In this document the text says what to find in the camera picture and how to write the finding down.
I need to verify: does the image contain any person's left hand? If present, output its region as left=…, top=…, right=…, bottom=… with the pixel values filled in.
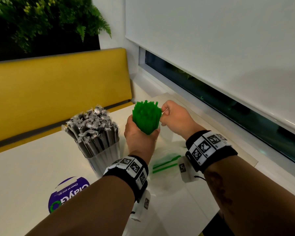
left=124, top=115, right=161, bottom=165

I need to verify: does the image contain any person's right hand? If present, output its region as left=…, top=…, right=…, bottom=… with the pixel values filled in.
left=160, top=100, right=207, bottom=141

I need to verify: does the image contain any bundle of green straws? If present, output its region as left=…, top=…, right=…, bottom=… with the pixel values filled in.
left=132, top=101, right=162, bottom=135

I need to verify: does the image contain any person's left forearm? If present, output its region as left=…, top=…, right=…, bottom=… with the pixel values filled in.
left=26, top=176, right=136, bottom=236

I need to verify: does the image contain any person's right forearm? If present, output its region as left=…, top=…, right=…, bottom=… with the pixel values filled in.
left=203, top=155, right=295, bottom=236

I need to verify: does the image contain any green straw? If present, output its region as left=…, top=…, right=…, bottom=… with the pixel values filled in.
left=152, top=155, right=182, bottom=170
left=152, top=163, right=178, bottom=174

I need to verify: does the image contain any black marker wristband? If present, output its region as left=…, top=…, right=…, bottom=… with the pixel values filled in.
left=185, top=130, right=238, bottom=173
left=103, top=155, right=149, bottom=203

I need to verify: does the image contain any clear plastic bag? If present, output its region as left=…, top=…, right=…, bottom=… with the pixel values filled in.
left=147, top=125, right=195, bottom=197

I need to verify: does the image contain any clear plastic cup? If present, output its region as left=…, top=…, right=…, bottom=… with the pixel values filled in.
left=85, top=140, right=121, bottom=179

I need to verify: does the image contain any bundle of wrapped black straws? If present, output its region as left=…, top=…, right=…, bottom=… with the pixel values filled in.
left=61, top=105, right=120, bottom=159

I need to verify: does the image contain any dark glass window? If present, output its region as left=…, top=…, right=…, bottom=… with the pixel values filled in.
left=145, top=50, right=295, bottom=170

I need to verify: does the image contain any white roller blind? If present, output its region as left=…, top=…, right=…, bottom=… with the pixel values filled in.
left=125, top=0, right=295, bottom=140

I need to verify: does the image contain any yellow bench backrest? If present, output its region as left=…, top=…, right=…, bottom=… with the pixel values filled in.
left=0, top=48, right=133, bottom=145

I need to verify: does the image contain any purple round sticker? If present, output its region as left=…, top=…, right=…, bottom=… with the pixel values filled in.
left=48, top=176, right=90, bottom=214

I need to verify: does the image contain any white window sill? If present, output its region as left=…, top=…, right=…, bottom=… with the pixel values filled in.
left=130, top=69, right=295, bottom=203

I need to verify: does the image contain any yellow bench seat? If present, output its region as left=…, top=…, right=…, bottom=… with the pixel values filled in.
left=0, top=101, right=135, bottom=157

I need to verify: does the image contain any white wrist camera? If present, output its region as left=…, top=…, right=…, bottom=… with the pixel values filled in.
left=177, top=156, right=200, bottom=184
left=130, top=189, right=151, bottom=223

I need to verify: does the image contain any green plant wall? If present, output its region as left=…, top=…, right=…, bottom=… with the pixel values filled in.
left=0, top=0, right=112, bottom=63

